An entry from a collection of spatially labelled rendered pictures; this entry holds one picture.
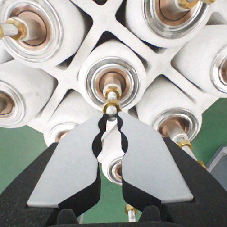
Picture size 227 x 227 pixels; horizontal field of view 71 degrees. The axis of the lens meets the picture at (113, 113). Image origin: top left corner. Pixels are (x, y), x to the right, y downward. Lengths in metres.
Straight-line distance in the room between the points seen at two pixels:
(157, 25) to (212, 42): 0.08
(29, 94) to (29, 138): 0.40
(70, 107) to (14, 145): 0.45
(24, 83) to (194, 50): 0.25
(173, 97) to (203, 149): 0.46
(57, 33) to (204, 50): 0.19
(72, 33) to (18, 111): 0.14
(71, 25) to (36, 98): 0.12
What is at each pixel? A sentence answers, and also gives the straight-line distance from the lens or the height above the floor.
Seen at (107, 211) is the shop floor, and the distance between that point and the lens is 0.93.
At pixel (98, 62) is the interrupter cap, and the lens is 0.21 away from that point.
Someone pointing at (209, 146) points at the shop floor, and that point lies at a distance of 0.70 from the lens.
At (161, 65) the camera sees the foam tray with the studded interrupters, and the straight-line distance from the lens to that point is 0.30.
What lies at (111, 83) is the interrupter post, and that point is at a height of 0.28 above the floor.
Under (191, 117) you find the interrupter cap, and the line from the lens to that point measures 0.27.
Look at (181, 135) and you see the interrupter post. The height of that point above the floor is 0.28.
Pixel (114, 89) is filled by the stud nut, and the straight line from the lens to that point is 0.18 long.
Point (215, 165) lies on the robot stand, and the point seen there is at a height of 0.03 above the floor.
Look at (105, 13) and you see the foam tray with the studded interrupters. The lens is 0.28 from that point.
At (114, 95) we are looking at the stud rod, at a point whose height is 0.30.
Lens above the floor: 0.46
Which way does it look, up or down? 62 degrees down
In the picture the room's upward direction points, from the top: 180 degrees clockwise
